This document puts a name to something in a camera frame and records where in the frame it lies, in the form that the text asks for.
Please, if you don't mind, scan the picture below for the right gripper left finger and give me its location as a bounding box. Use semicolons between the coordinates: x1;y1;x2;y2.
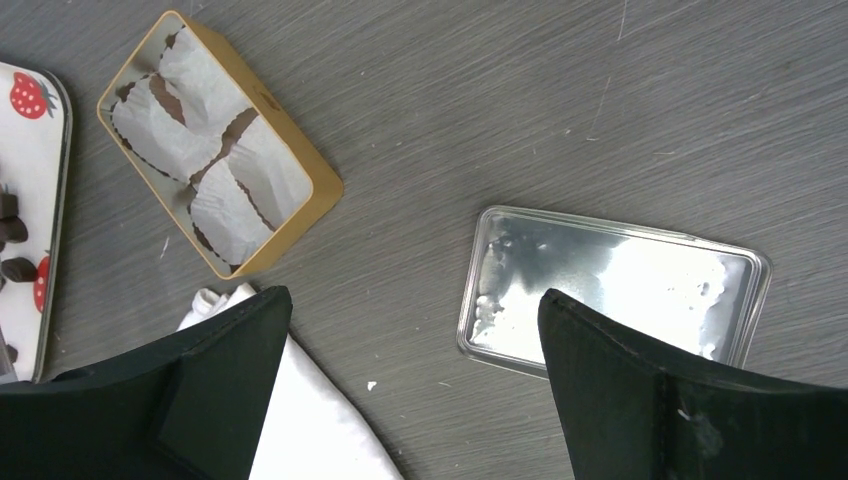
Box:
1;286;293;479

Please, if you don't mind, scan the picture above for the strawberry pattern tray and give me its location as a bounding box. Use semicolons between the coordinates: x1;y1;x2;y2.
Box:
1;62;72;383

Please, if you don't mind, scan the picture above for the white folded cloth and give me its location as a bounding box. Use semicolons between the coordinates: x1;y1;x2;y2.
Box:
176;282;405;480

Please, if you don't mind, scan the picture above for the gold chocolate tin box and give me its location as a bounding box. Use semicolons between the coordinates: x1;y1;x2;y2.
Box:
97;10;344;279

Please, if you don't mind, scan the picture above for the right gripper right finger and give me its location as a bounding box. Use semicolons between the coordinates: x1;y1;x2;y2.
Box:
537;289;847;479

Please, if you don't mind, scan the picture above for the silver tin lid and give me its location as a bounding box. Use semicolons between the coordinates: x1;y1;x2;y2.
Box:
456;205;773;378

